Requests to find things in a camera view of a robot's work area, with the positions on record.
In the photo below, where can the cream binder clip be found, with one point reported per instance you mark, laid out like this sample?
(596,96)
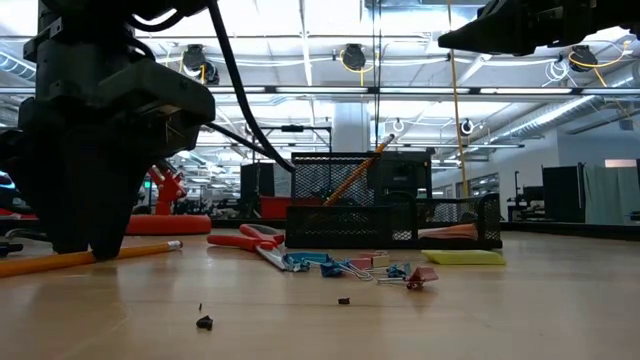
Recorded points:
(381,261)

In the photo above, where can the black mesh desk organizer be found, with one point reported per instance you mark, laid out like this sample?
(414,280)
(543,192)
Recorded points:
(350,227)

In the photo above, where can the blue binder clip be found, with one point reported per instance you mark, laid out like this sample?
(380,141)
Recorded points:
(312,257)
(397,272)
(331,270)

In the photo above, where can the red-pink binder clip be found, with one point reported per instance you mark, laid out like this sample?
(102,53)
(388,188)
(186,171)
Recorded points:
(424,275)

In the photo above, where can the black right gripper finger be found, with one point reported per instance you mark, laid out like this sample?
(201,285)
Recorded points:
(495,35)

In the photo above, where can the grey-green curtain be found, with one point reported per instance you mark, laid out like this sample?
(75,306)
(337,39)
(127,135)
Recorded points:
(612,195)

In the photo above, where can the orange pencil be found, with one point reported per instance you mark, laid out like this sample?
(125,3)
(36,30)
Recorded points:
(140,250)
(357,171)

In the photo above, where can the pink sticky note pad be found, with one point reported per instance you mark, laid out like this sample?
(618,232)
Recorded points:
(450,232)

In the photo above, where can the pink binder clip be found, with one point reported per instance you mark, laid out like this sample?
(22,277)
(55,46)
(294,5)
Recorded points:
(360,263)

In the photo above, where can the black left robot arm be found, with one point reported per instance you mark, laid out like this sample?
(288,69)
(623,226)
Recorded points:
(75,12)

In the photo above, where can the black debris chunk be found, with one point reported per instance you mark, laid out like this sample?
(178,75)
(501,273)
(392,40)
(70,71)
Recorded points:
(205,323)

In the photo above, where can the yellow-green eraser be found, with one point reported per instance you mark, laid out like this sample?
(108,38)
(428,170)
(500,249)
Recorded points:
(462,257)

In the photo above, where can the black equipment rack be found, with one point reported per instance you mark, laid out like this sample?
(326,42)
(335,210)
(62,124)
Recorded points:
(525,200)

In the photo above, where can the red desk lamp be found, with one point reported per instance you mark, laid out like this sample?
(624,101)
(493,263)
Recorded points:
(170,225)

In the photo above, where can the small black debris bit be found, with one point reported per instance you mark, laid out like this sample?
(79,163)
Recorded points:
(344,301)

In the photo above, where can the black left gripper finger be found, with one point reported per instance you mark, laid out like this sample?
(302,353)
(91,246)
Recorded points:
(65,210)
(110,210)

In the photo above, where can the red box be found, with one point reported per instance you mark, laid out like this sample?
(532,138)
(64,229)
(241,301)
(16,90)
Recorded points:
(275,207)

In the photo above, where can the black cabinet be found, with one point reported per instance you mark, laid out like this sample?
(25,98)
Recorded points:
(562,195)
(257,190)

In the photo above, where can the black aluminium table frame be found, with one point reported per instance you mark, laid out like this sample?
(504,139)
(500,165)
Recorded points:
(575,230)

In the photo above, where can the black box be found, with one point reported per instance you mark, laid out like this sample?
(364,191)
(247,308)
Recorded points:
(405,172)

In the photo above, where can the teal binder clip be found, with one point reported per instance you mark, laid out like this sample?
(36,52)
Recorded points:
(297,266)

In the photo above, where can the teal lit monitor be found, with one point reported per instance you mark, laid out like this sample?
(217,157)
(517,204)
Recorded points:
(5,181)

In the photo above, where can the silver ventilation duct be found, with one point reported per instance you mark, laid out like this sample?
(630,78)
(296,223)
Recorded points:
(550,120)

